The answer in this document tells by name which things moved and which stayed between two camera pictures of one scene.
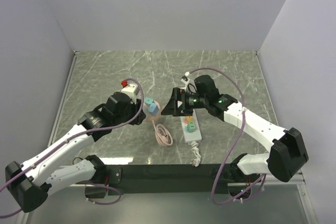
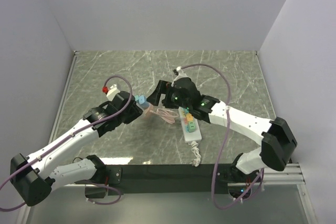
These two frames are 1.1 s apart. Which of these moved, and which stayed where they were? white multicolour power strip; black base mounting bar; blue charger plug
Moved: blue charger plug
Stayed: black base mounting bar; white multicolour power strip
